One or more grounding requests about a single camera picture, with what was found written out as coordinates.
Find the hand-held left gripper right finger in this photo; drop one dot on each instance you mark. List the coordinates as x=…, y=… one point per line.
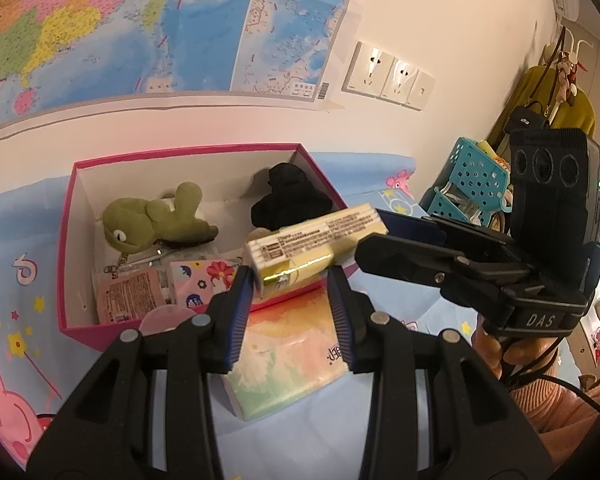
x=341, y=310

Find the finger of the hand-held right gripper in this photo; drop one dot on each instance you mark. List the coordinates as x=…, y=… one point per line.
x=405, y=257
x=410, y=225

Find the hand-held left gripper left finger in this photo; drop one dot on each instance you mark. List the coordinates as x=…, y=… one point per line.
x=239, y=310

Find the pink floral tissue packet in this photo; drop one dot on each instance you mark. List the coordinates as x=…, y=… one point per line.
x=200, y=280

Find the yellow gold tissue packet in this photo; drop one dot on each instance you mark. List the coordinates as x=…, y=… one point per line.
x=305, y=245

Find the beige fluffy plush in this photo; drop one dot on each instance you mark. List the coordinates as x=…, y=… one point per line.
x=257, y=235

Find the peach spout pouch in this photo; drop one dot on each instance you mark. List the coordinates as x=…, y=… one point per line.
x=130, y=295

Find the black soft cloth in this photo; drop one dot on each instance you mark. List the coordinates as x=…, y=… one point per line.
x=290, y=195

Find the green frog plush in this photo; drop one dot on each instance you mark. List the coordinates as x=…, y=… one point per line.
x=150, y=220

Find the pink cardboard box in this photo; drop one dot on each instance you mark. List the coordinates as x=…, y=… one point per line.
x=75, y=240

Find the person's right forearm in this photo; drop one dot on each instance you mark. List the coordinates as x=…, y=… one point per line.
x=560, y=405

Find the person's right hand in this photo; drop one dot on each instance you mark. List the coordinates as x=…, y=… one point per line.
x=520, y=355

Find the pastel tissue pack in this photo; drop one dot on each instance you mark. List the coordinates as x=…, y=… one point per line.
x=285, y=360

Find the teal plastic basket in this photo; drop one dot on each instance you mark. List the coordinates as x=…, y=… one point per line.
x=475, y=180

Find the small black bag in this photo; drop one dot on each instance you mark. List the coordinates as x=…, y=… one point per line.
x=527, y=117

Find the yellow hanging garment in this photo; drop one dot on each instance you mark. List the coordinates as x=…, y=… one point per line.
x=580, y=110

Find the red white hanging charm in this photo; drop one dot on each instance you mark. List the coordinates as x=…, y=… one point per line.
x=570, y=80

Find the white coat rack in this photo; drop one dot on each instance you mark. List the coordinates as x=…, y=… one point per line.
x=577, y=45

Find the white wall switch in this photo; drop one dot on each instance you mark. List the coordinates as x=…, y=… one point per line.
x=420, y=91

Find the white wall socket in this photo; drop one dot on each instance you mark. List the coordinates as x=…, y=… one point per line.
x=367, y=70
x=399, y=82

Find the colourful wall map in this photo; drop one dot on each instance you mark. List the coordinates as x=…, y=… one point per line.
x=130, y=30

